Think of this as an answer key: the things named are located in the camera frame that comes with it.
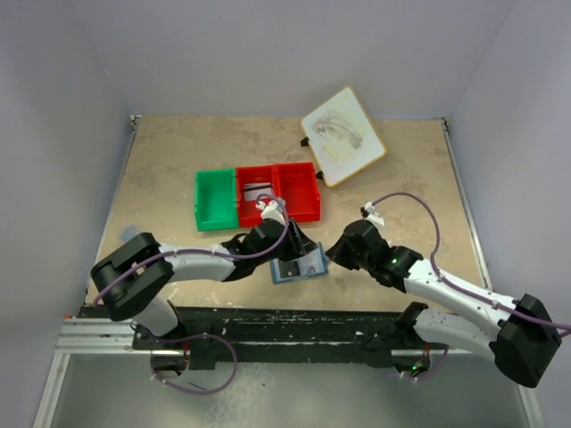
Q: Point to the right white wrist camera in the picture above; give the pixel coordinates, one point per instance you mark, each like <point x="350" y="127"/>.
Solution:
<point x="368" y="212"/>

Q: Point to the blue card holder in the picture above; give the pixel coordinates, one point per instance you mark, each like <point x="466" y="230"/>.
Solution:
<point x="311" y="265"/>

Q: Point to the green plastic bin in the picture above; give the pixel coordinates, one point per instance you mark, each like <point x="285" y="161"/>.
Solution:
<point x="215" y="200"/>

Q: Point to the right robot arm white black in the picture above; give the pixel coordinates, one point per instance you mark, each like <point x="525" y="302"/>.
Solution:
<point x="516" y="335"/>

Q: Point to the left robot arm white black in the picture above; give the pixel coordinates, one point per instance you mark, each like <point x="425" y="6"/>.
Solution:
<point x="130" y="279"/>

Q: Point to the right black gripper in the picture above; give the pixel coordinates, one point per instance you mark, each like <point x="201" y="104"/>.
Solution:
<point x="336" y="254"/>

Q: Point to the white board wooden frame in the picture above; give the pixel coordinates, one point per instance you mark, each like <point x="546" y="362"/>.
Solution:
<point x="342" y="137"/>

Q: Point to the red double plastic bin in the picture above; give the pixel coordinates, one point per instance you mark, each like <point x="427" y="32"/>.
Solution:
<point x="295" y="183"/>

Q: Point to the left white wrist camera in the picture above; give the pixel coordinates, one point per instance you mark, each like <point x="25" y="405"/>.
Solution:
<point x="273" y="209"/>

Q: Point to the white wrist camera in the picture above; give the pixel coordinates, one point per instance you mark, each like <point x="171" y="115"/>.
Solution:
<point x="368" y="212"/>
<point x="273" y="209"/>

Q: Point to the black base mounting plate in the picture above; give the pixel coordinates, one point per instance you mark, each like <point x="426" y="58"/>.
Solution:
<point x="285" y="336"/>

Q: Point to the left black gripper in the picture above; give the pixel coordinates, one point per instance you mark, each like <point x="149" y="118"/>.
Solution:
<point x="296" y="241"/>

